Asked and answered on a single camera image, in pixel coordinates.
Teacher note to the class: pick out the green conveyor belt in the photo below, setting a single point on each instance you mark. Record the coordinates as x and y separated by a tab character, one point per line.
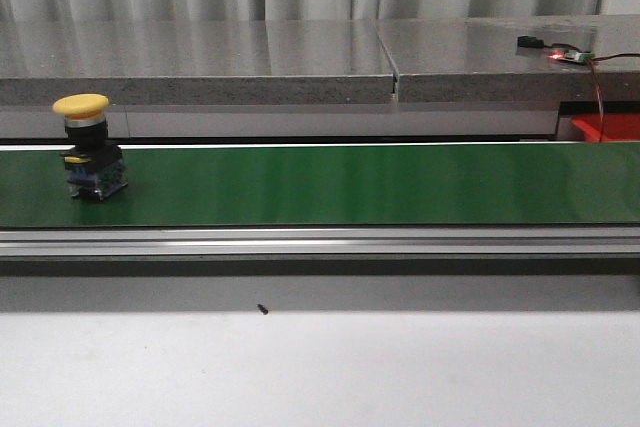
502	183

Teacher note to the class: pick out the small black screw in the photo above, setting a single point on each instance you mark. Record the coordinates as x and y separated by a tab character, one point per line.
262	309

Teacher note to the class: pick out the small green circuit board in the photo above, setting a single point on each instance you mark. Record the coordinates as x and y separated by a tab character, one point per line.
571	56

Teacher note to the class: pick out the grey stone countertop slab left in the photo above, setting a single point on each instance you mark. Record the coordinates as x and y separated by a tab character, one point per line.
195	62

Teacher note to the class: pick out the aluminium conveyor side rail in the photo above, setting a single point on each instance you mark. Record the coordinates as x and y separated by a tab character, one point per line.
438	242

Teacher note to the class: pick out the grey stone countertop slab right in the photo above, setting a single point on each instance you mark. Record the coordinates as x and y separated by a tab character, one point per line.
478	59

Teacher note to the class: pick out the black usb plug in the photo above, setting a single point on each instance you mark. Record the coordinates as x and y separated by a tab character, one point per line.
530	42

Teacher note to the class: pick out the red plastic bin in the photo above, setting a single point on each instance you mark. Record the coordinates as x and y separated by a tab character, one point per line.
611	128

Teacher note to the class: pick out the grey stone countertop slab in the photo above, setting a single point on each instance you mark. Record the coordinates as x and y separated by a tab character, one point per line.
478	59
195	62

